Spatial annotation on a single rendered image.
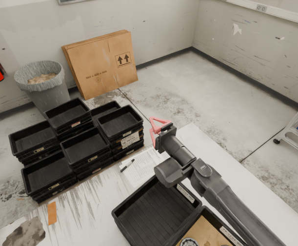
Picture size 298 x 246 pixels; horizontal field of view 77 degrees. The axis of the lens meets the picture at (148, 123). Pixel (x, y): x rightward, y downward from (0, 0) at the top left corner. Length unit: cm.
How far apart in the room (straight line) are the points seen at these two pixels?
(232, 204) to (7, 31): 283
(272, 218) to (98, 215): 109
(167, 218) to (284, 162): 193
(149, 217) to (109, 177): 44
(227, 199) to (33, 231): 117
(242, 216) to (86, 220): 100
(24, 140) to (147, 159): 142
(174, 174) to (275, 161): 227
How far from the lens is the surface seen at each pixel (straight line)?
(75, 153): 202
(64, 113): 228
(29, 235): 145
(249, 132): 289
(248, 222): 54
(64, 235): 137
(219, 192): 53
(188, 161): 56
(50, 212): 145
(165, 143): 59
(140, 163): 145
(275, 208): 155
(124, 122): 201
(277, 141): 294
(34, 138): 233
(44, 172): 216
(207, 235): 118
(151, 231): 115
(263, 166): 262
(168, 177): 53
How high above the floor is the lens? 195
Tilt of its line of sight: 47 degrees down
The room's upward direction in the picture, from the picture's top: straight up
